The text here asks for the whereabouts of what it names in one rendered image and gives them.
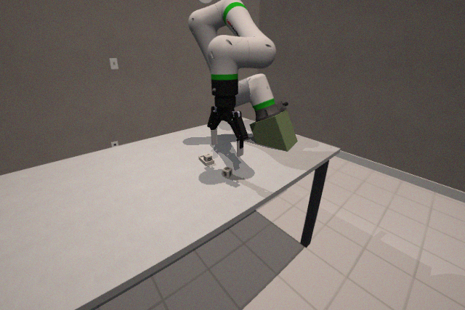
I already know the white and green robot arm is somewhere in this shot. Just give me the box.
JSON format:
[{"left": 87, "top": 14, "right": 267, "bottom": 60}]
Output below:
[{"left": 188, "top": 0, "right": 288, "bottom": 122}]

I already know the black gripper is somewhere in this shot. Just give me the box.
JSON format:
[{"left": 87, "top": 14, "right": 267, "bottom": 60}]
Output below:
[{"left": 207, "top": 96, "right": 248, "bottom": 157}]

